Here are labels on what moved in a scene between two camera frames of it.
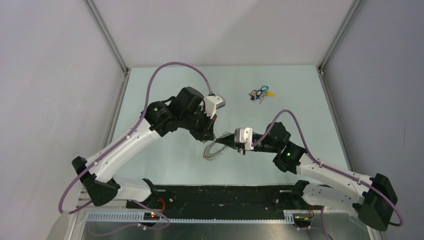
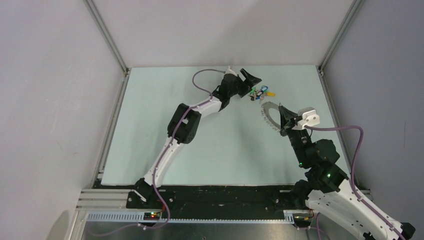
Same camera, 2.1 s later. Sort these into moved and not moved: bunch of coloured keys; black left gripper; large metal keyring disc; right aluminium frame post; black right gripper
Moved: black right gripper; black left gripper; large metal keyring disc
Not moved: right aluminium frame post; bunch of coloured keys
